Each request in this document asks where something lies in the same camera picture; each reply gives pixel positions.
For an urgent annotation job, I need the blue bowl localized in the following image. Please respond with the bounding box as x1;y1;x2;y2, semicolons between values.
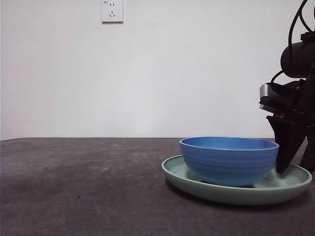
179;136;281;187

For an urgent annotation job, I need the green plate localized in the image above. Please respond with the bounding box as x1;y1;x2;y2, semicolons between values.
161;154;313;206

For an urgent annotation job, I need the black camera cable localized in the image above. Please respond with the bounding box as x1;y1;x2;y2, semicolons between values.
270;70;286;87

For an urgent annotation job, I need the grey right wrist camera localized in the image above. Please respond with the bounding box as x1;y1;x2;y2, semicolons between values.
258;83;275;111

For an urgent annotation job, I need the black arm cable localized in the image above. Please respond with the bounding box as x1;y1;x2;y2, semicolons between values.
287;0;315;47

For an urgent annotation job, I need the white wall outlet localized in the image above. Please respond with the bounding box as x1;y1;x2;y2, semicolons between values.
101;0;124;25

